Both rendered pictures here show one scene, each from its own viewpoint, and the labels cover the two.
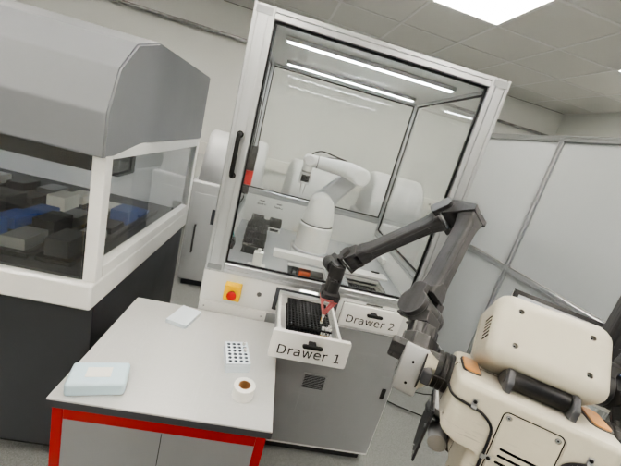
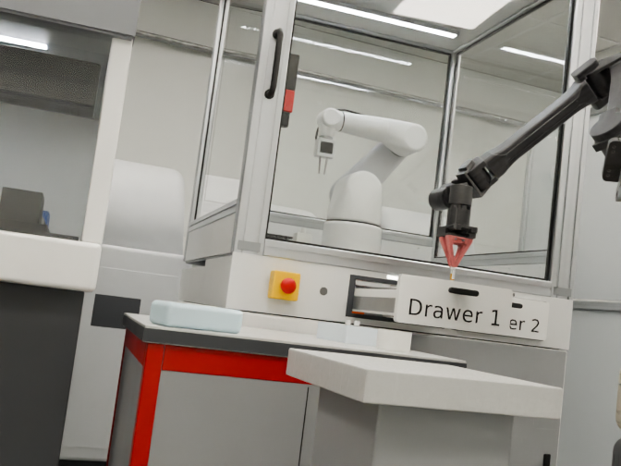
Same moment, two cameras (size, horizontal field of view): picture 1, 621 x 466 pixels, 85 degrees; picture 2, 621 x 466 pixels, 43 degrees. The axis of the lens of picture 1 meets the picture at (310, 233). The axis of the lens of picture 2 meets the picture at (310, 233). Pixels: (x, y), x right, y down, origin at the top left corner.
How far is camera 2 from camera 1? 114 cm
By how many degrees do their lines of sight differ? 23
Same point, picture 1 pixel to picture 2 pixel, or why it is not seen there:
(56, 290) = (43, 256)
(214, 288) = (250, 286)
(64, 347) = (23, 390)
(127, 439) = (258, 403)
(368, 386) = (520, 451)
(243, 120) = (280, 16)
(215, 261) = (250, 237)
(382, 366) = not seen: hidden behind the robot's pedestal
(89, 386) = (200, 311)
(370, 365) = not seen: hidden behind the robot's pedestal
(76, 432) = (179, 396)
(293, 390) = not seen: outside the picture
